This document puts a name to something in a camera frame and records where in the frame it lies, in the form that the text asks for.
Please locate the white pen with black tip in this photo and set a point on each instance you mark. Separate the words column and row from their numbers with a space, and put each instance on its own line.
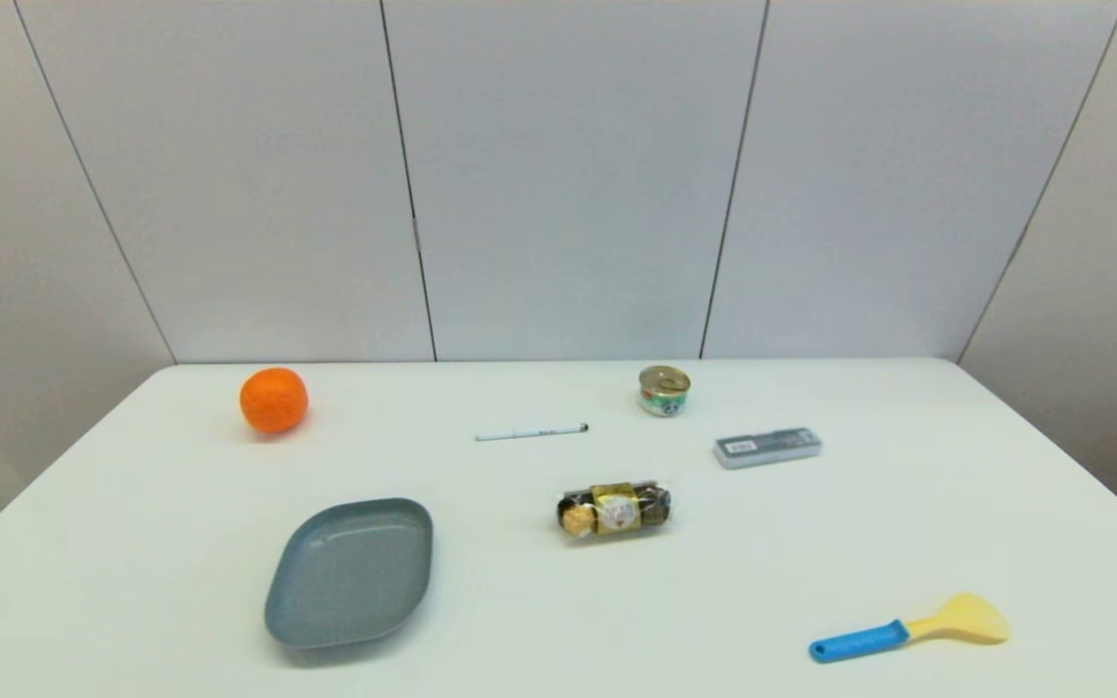
column 531, row 432

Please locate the small pet food can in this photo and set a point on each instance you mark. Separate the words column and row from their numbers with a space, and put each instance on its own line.
column 664, row 393

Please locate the clear chocolate ball pack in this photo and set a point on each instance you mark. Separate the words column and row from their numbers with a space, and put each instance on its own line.
column 614, row 511

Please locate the grey pencil case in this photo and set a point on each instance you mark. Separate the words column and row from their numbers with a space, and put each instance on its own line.
column 768, row 448

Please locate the orange fruit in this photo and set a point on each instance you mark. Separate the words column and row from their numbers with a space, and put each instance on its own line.
column 273, row 399

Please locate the grey blue plate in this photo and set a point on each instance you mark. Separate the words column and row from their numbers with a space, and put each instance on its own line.
column 350, row 572

